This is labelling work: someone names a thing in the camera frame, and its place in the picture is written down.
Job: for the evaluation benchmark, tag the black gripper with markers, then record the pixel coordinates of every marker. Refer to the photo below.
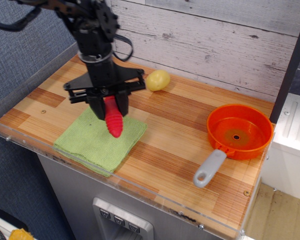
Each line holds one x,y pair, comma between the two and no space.
105,78

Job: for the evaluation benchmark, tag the red handled metal spoon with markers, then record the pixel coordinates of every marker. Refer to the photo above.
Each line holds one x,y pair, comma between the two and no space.
113,117

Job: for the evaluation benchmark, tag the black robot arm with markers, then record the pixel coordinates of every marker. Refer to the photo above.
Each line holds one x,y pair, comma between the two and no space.
94,27

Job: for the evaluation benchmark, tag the green cloth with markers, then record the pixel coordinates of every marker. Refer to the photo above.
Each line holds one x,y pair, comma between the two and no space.
88,142

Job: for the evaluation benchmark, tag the yellow potato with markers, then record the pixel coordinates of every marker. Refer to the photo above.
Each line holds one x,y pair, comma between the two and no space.
157,80

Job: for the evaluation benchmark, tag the clear acrylic guard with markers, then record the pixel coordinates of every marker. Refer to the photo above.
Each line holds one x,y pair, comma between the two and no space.
154,182

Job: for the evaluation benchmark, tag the silver button panel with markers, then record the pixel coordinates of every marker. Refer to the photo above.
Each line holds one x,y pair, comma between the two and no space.
116,223

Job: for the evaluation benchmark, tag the yellow object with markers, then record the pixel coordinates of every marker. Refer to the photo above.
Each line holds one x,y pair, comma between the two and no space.
20,234

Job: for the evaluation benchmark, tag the white side cabinet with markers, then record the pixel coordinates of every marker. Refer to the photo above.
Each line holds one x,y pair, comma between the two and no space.
281,169

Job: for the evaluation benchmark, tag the orange pan grey handle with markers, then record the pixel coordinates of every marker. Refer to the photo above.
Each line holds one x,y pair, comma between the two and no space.
234,131

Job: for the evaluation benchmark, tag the dark right post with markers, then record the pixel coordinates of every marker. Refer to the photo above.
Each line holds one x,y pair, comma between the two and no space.
286,83

